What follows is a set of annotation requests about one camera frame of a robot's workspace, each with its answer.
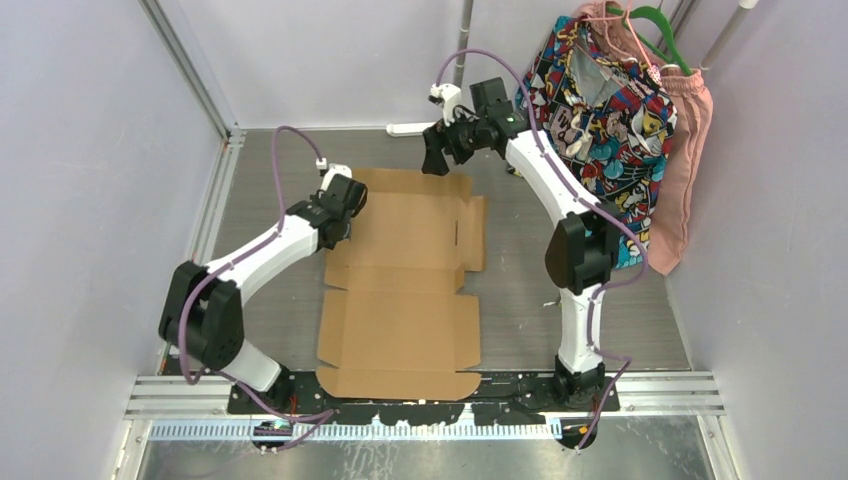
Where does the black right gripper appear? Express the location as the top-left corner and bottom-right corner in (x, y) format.
(422, 105), (487, 177)

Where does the brown cardboard box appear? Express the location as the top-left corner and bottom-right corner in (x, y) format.
(316, 168), (487, 401)

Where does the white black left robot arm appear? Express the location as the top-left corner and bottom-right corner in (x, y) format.
(158, 164), (367, 413)

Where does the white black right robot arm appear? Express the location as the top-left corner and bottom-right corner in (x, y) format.
(421, 78), (624, 411)

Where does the white rack stand with pole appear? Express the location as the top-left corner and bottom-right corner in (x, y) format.
(385, 0), (475, 138)

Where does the colourful cartoon print garment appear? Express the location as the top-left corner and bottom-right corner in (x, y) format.
(514, 16), (677, 268)

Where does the pink clothes hanger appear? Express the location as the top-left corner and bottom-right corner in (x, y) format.
(575, 1), (662, 86)

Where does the green clothes hanger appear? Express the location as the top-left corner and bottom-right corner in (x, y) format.
(606, 3), (694, 77)

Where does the pink garment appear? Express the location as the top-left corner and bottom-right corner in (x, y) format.
(573, 0), (715, 277)

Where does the white slanted rack pole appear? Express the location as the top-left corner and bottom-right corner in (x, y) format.
(699, 0), (759, 72)

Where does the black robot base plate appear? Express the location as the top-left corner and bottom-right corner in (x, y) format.
(227, 370), (620, 449)

